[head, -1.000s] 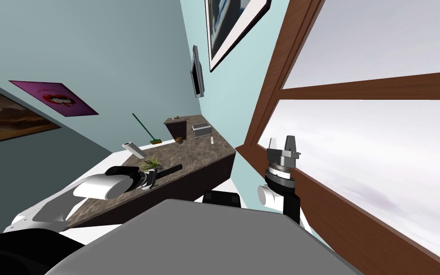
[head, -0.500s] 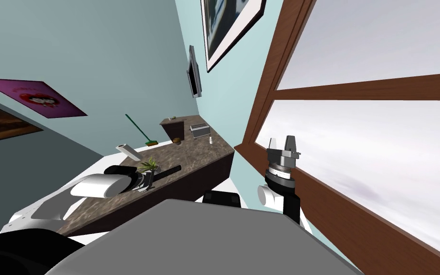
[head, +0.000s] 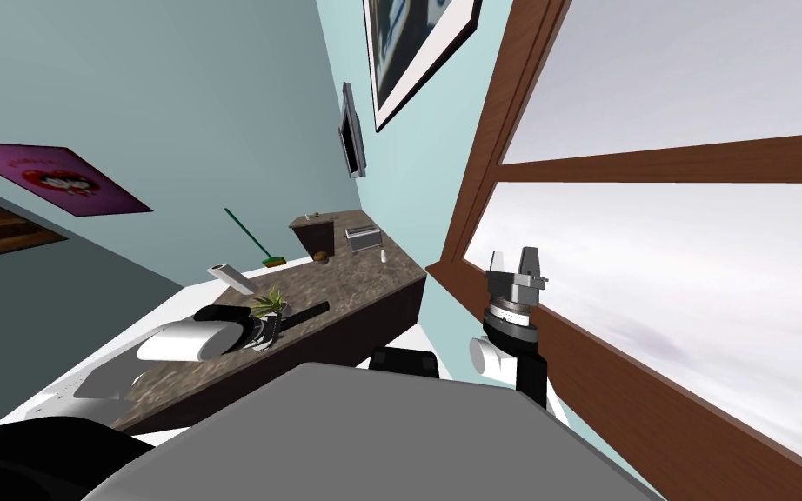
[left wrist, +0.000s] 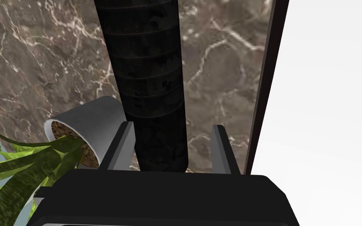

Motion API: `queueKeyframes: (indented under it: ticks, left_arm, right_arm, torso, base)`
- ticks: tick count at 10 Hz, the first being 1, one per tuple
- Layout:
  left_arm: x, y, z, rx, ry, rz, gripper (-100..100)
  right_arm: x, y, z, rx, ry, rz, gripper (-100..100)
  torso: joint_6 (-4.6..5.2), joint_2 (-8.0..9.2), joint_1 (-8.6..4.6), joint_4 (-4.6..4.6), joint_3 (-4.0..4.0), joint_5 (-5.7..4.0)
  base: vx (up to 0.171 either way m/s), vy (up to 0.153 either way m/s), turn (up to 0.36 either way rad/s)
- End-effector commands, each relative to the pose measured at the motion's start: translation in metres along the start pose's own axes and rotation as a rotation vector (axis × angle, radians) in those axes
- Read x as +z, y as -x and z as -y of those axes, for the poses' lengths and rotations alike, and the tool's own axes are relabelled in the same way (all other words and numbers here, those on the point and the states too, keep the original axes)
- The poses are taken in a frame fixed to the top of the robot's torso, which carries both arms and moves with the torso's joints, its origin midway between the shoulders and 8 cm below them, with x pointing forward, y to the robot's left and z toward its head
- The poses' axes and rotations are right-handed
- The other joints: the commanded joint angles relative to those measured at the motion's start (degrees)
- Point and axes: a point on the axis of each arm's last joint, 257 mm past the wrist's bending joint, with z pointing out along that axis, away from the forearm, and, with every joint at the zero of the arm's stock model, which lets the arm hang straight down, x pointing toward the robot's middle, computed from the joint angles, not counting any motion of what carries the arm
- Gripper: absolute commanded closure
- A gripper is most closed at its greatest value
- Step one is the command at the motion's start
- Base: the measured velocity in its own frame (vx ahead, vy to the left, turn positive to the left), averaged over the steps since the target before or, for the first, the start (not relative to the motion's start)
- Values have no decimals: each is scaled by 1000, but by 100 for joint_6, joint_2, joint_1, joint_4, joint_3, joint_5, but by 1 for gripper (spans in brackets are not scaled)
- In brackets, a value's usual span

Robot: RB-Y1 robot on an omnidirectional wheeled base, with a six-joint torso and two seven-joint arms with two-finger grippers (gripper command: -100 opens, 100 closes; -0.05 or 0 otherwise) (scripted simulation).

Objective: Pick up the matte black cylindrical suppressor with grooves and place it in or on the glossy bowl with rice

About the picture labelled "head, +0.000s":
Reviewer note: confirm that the purple wall poster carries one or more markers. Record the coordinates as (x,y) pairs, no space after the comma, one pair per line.
(60,181)

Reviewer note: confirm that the green broom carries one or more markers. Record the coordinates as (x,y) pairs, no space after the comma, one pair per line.
(255,240)

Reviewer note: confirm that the silver toaster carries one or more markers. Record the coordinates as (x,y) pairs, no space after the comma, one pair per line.
(364,239)

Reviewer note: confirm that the black wall television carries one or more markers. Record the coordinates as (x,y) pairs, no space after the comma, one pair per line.
(351,139)

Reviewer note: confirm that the brown marble counter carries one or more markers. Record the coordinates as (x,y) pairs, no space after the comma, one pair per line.
(345,292)

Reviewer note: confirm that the white paper towel roll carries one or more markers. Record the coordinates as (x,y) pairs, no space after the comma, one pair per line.
(232,278)

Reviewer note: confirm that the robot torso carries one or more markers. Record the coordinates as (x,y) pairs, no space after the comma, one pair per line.
(373,445)

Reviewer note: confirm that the small brown ball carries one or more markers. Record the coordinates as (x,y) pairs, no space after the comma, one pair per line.
(322,258)

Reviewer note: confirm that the white framed wall picture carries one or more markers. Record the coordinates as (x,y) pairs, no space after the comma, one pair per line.
(418,42)

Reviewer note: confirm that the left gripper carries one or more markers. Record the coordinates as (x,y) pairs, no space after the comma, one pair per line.
(303,316)

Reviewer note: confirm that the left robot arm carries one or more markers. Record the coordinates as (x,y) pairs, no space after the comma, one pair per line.
(178,341)

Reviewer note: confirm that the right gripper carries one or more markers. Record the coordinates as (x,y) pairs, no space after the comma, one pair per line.
(514,287)

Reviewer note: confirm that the brown framed window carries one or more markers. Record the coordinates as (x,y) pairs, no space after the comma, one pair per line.
(651,160)

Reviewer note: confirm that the dark brown box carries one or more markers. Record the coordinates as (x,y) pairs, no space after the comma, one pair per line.
(316,236)

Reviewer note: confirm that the small green potted plant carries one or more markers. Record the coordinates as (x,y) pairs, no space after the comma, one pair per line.
(269,303)

